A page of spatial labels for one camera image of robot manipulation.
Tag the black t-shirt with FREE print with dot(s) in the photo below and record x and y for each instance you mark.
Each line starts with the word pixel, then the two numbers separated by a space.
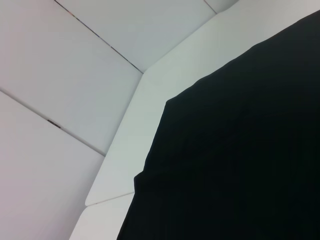
pixel 237 150

